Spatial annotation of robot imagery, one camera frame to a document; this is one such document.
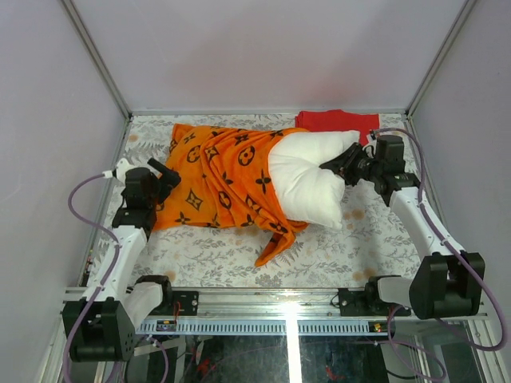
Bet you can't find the red folded cloth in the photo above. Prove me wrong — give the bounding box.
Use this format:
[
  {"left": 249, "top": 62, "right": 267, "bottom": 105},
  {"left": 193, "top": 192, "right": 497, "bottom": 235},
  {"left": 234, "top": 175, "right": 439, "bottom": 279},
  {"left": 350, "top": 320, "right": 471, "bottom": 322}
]
[{"left": 295, "top": 109, "right": 380, "bottom": 145}]

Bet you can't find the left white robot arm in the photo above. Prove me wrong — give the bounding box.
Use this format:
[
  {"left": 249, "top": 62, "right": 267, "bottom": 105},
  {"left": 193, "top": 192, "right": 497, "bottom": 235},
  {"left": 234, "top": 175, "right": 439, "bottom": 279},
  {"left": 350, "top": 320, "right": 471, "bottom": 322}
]
[{"left": 61, "top": 158, "right": 180, "bottom": 362}]

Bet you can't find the white pillow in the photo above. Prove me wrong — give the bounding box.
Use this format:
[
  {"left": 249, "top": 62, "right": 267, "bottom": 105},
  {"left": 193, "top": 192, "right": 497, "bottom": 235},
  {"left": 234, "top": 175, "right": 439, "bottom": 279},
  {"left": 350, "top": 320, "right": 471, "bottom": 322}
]
[{"left": 268, "top": 131, "right": 360, "bottom": 230}]

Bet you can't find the floral table mat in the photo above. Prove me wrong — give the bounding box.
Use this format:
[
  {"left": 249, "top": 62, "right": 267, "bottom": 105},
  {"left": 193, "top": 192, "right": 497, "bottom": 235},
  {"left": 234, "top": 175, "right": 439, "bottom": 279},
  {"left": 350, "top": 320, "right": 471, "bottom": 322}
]
[{"left": 121, "top": 114, "right": 421, "bottom": 288}]

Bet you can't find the orange patterned pillowcase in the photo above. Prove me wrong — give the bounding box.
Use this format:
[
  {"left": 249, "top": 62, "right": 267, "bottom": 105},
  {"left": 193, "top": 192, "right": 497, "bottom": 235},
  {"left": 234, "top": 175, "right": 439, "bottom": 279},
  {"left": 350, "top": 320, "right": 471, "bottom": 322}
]
[{"left": 155, "top": 124, "right": 307, "bottom": 267}]

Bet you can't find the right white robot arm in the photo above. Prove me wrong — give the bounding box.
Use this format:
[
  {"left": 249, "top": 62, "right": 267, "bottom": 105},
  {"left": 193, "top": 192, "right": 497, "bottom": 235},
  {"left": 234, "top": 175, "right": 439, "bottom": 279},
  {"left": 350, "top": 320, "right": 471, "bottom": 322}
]
[{"left": 320, "top": 135, "right": 485, "bottom": 319}]

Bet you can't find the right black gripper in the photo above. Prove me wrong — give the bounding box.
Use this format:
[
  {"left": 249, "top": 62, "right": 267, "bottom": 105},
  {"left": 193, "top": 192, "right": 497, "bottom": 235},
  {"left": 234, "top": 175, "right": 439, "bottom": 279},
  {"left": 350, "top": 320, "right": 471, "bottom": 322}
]
[{"left": 320, "top": 142, "right": 383, "bottom": 187}]

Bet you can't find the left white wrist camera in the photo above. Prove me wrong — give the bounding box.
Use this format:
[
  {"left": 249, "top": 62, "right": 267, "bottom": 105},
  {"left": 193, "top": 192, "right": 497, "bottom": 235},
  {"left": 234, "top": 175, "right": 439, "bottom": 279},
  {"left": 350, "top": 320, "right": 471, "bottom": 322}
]
[{"left": 102, "top": 158, "right": 134, "bottom": 185}]

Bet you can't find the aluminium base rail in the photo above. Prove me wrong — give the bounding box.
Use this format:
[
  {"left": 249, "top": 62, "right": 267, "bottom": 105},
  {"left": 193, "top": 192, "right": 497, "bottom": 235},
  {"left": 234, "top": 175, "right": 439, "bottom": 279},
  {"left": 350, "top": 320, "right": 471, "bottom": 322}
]
[{"left": 59, "top": 286, "right": 486, "bottom": 336}]

